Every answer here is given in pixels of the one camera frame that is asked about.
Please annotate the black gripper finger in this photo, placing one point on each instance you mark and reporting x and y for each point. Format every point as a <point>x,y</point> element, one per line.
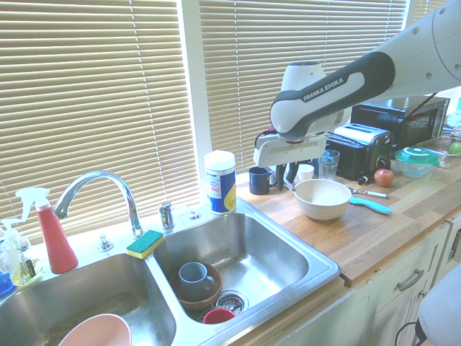
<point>292,171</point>
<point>281,178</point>

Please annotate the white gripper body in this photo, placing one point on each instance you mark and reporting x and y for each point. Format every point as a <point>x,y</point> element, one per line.
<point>288,151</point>

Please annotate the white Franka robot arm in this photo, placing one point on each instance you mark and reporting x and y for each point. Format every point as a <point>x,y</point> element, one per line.
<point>324,93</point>

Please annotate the stainless steel double sink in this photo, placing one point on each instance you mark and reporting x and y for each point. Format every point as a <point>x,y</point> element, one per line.
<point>252,252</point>

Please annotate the light blue plastic knife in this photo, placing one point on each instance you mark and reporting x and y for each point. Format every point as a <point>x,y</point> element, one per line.
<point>371,205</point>

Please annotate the round sink hole cover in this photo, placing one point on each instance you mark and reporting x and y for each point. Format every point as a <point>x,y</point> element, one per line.
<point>194,215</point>

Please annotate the chrome sink sprayer knob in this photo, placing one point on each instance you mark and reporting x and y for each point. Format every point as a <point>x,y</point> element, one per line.
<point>104,244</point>

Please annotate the white plain mug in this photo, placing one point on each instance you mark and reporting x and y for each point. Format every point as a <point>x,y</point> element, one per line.
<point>305,173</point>

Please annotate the navy blue mug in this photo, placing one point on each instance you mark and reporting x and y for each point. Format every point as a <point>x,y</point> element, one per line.
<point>259,182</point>

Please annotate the clear drinking glass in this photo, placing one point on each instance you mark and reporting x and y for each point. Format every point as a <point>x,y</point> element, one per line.
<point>329,166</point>

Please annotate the large cream bowl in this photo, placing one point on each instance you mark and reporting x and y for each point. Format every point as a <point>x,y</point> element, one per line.
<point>322,207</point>

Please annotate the disinfecting wipes canister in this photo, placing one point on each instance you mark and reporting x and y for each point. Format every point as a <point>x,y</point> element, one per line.
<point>220,187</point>

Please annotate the black silver toaster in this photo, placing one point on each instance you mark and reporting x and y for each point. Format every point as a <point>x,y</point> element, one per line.
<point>363,155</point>

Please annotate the metal peeler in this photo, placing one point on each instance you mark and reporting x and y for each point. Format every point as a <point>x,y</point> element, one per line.
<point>371,192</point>

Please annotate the red apple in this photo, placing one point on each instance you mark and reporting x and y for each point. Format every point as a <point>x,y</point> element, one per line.
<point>383,177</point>

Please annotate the black microwave oven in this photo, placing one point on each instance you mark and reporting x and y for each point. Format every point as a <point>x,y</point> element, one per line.
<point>392,119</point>

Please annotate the container with green lid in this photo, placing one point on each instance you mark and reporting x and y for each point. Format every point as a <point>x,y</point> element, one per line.
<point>416,162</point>

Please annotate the metal drain strainer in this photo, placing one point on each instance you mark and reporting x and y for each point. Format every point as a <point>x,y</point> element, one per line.
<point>234,301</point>

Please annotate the grey blue mug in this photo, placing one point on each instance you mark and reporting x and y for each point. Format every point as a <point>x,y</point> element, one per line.
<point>192,279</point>

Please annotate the cream kitchen cabinet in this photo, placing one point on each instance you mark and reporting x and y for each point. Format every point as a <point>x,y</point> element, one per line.
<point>378,288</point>

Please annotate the yellow green sponge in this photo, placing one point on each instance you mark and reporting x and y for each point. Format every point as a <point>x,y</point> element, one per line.
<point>146,243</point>

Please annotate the brown wooden bowl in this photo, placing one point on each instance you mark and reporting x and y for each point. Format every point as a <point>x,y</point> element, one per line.
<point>196,304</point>

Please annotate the red plastic cup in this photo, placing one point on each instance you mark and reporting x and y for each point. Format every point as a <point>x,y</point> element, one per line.
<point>218,317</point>

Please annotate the clear glass dish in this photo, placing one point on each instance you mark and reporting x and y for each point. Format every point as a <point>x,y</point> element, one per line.
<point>446,158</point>

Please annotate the chrome arched faucet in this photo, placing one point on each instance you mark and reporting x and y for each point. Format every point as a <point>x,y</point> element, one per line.
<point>122,191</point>

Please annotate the green apple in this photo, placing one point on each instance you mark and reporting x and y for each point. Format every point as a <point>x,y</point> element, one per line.
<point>456,147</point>

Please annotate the narrow beige window blind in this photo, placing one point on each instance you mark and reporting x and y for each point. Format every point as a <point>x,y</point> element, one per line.
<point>425,11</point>

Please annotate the wide beige window blind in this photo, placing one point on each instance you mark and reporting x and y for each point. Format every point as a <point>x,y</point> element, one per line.
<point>90,108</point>

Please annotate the red spray bottle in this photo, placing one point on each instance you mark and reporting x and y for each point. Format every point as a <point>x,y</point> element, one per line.
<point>57,245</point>

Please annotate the pink plastic bowl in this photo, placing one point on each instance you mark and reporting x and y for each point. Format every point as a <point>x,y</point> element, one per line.
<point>97,331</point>

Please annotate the clear soap pump bottle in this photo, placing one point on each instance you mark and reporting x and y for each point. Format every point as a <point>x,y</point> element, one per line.
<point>21,266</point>

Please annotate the blue liquid bottle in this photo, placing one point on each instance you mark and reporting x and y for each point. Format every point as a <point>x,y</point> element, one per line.
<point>4,277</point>

